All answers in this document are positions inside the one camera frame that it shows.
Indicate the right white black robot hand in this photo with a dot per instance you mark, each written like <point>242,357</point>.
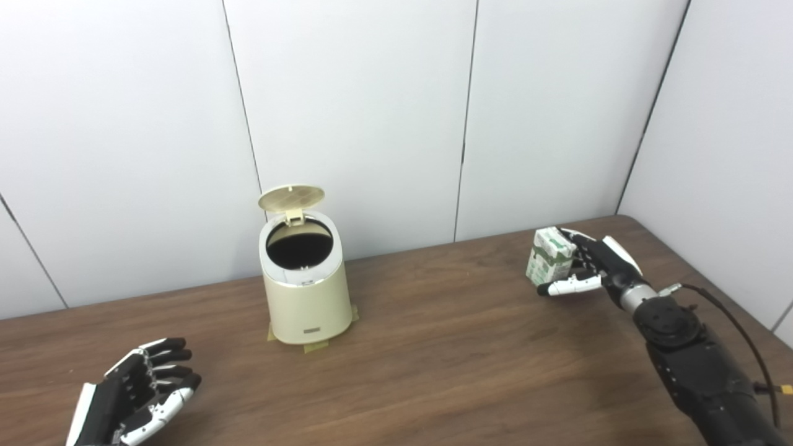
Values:
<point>610,266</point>

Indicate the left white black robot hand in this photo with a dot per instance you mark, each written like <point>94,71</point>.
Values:
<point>111,409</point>

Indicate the green white milk carton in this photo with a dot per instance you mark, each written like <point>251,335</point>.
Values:
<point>548,257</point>

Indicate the cream round bin lid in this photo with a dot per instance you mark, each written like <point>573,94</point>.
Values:
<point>290,198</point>

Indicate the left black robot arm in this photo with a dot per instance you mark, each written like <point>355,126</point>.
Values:
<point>706,371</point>

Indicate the cream-colored round bin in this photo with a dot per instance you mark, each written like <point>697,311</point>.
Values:
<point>306,303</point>

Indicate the yellow tape piece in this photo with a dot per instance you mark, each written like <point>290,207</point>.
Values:
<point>316,347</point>
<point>354,313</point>
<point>271,334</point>

